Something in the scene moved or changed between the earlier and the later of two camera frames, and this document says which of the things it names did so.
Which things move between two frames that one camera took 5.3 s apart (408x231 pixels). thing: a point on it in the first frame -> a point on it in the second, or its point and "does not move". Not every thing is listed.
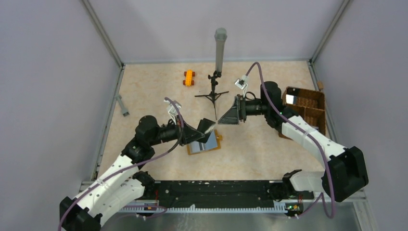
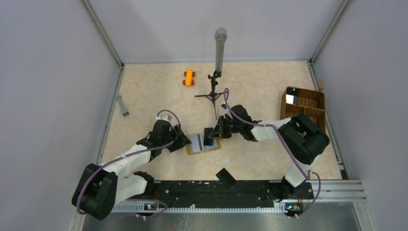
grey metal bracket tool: x=124 y=111 does not move
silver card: x=196 y=147 does not move
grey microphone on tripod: x=220 y=36 does not move
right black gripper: x=232 y=117 -> x=219 y=131
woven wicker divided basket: x=309 y=104 does not move
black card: x=204 y=124 -> x=208 y=141
